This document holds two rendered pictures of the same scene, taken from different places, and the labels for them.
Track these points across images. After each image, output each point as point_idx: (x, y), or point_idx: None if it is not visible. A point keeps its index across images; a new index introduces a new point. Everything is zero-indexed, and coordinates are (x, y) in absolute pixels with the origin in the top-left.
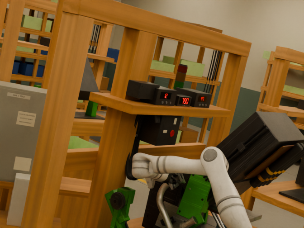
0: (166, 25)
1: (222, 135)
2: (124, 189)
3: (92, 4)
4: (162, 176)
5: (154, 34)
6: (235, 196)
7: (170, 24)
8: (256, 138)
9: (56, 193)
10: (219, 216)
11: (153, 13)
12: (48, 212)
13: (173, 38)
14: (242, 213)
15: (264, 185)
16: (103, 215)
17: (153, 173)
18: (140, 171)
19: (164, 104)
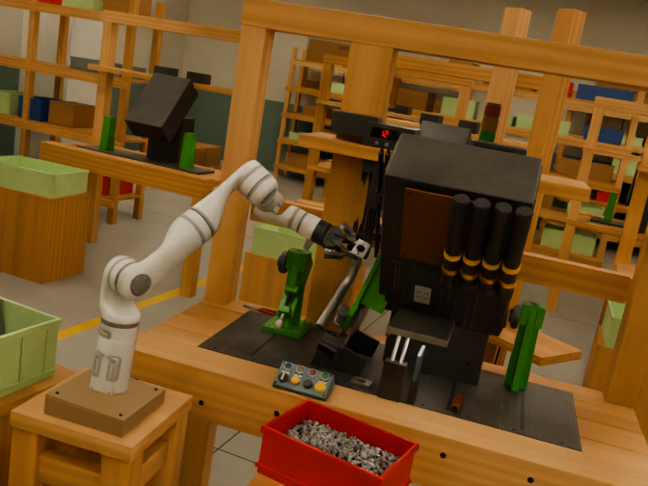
0: (411, 34)
1: (646, 257)
2: (294, 249)
3: (260, 12)
4: (300, 229)
5: (384, 47)
6: (193, 208)
7: (421, 33)
8: (378, 173)
9: (232, 236)
10: (611, 415)
11: (377, 16)
12: (222, 255)
13: (435, 54)
14: (174, 225)
15: (485, 295)
16: (315, 296)
17: (277, 217)
18: (255, 207)
19: (385, 147)
